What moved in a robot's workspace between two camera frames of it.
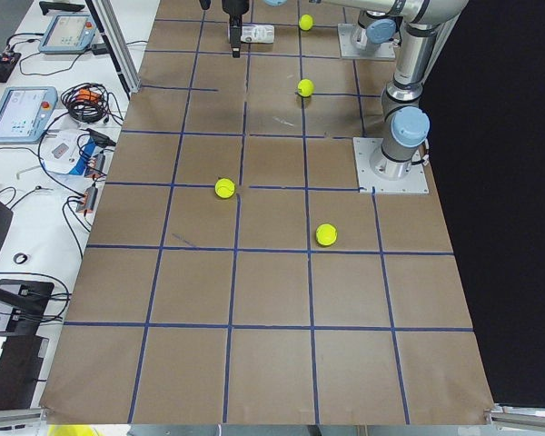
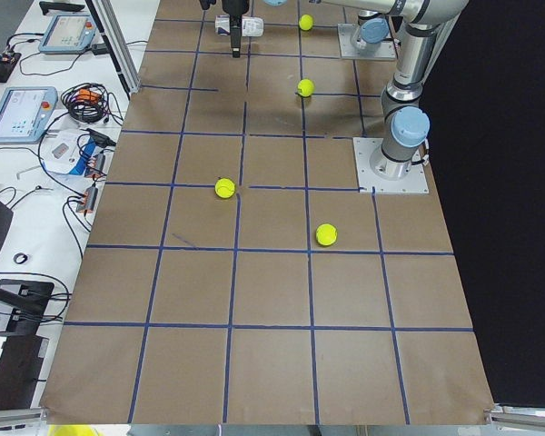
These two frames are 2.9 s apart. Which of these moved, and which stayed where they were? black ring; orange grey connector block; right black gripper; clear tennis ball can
Moved: clear tennis ball can
Stayed: orange grey connector block; right black gripper; black ring
